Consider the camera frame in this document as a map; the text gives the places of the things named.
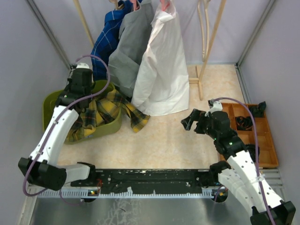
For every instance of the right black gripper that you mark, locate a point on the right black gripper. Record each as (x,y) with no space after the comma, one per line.
(196,115)

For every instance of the white shirt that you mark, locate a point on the white shirt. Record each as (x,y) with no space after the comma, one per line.
(162,83)

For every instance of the light wooden hanger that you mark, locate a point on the light wooden hanger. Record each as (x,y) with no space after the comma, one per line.
(202,9)

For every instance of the yellow plaid flannel shirt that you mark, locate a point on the yellow plaid flannel shirt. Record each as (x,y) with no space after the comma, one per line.
(102,111)

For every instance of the pink plastic hanger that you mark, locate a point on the pink plastic hanger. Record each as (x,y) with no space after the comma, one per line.
(164,4)

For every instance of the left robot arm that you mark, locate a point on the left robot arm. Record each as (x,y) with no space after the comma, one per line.
(41,168)

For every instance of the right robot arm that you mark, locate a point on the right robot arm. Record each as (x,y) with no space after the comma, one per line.
(238,172)

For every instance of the grey hanging shirt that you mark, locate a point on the grey hanging shirt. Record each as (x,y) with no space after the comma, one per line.
(134,34)

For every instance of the blue plaid hanging shirt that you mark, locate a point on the blue plaid hanging shirt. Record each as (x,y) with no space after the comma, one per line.
(108,40)

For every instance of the wooden compartment tray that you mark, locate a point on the wooden compartment tray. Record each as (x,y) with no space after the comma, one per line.
(268,157)

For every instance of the dark rolled cloth in tray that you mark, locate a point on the dark rolled cloth in tray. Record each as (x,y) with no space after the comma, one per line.
(258,110)

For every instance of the olive green plastic basket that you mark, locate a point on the olive green plastic basket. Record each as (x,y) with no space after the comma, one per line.
(100,88)

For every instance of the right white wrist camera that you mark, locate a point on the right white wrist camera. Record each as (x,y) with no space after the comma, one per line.
(214,107)

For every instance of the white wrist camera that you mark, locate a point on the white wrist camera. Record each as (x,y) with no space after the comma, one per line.
(82,65)
(214,107)

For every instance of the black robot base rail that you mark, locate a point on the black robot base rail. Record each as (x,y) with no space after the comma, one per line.
(143,184)

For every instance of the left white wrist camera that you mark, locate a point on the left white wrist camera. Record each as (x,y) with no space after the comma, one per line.
(82,65)

